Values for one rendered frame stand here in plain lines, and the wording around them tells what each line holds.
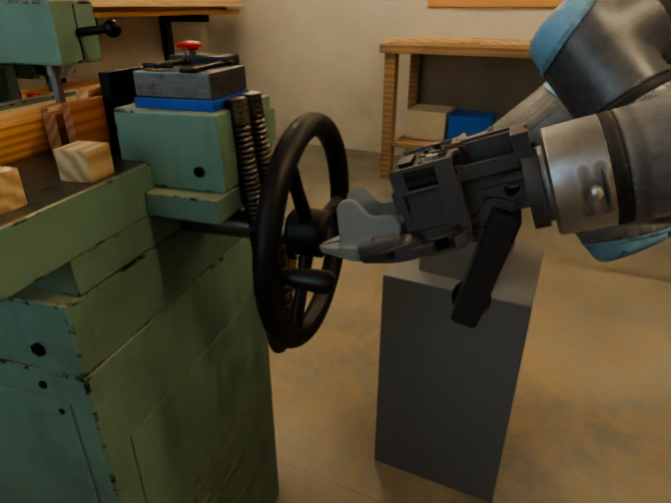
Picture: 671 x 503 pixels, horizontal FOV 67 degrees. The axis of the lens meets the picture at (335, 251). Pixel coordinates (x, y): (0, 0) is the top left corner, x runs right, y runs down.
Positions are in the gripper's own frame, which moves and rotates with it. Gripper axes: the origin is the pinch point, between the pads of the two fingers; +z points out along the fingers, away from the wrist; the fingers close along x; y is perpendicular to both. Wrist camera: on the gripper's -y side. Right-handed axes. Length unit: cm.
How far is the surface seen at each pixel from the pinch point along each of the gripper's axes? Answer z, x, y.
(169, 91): 15.0, -6.3, 20.0
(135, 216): 22.5, -1.0, 8.8
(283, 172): 3.0, -1.3, 8.9
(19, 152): 35.0, -1.8, 19.7
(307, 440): 51, -50, -71
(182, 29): 215, -339, 83
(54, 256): 22.3, 10.8, 9.3
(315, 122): 1.5, -10.1, 11.7
